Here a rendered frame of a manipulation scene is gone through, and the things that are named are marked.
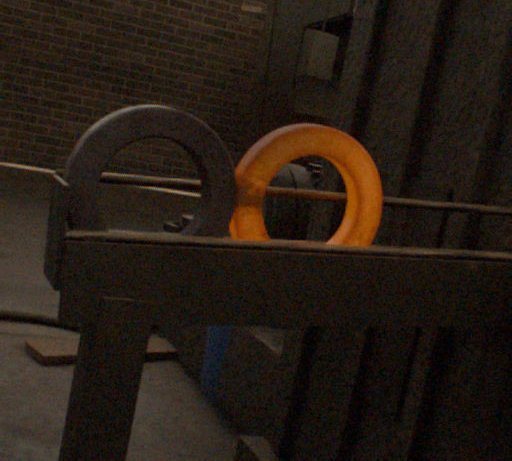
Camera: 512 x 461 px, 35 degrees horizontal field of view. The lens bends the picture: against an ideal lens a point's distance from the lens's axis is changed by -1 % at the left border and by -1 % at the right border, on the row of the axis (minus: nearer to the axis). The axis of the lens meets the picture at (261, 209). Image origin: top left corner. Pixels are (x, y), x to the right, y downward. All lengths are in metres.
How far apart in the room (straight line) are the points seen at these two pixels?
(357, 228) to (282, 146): 0.14
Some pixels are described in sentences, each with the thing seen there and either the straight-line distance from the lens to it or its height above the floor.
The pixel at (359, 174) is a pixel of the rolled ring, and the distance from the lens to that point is 0.96.
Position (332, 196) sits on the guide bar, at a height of 0.70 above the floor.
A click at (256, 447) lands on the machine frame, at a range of 1.88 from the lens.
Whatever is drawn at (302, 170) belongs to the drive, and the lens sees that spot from 2.36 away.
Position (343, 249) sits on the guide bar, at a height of 0.65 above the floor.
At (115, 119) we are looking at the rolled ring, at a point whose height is 0.75.
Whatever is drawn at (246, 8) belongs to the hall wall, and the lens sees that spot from 7.46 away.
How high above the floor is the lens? 0.77
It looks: 6 degrees down
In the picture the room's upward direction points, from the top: 12 degrees clockwise
